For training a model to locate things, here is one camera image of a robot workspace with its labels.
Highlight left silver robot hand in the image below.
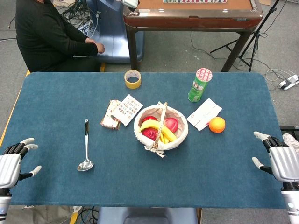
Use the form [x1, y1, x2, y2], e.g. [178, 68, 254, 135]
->
[0, 137, 43, 189]

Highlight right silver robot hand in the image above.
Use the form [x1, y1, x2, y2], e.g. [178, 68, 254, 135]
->
[251, 131, 299, 183]

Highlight white fabric-lined wicker basket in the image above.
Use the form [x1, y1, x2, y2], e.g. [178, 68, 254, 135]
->
[134, 101, 189, 158]

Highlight orange fruit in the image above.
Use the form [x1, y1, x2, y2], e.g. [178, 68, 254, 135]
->
[208, 116, 227, 134]

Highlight white power strip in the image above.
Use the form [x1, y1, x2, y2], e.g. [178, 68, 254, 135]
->
[277, 74, 299, 90]

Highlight white paper envelope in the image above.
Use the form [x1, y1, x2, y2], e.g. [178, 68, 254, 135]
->
[186, 98, 222, 132]

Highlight brown-edged printed snack packet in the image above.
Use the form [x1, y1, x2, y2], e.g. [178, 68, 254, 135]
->
[100, 99, 122, 130]

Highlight green chips can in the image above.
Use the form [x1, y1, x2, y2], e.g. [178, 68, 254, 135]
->
[187, 68, 213, 103]

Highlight smooth red apple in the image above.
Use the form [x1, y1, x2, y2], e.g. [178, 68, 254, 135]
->
[164, 117, 179, 133]

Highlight black tripod stand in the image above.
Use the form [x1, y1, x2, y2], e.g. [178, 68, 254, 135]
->
[210, 0, 281, 72]

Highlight yellow banana bunch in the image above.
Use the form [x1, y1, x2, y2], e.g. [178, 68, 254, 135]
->
[139, 119, 178, 144]

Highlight white printed snack packet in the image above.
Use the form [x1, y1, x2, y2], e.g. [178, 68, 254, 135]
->
[112, 94, 144, 127]

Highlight blue table cloth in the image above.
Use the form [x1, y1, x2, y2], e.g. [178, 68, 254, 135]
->
[0, 71, 287, 209]

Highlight dark red textured fruit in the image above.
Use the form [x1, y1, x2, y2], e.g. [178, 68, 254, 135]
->
[141, 127, 159, 141]

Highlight person in black sweater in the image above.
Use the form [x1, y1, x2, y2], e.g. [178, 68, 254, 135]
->
[14, 0, 106, 72]

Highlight yellow tape roll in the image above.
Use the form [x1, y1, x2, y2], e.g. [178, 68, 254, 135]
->
[124, 70, 142, 90]

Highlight brown mahjong table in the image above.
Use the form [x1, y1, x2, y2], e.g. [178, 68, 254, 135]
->
[123, 0, 264, 72]

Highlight blue plastic chair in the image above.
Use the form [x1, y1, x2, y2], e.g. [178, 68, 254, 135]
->
[86, 0, 144, 64]

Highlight row of mahjong tiles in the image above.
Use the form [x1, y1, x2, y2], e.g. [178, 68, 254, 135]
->
[162, 0, 228, 4]

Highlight steel ladle with black handle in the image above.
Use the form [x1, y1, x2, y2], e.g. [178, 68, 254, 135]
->
[77, 119, 94, 172]

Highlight tangled black cables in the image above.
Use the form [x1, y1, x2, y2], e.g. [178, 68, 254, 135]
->
[54, 0, 101, 39]

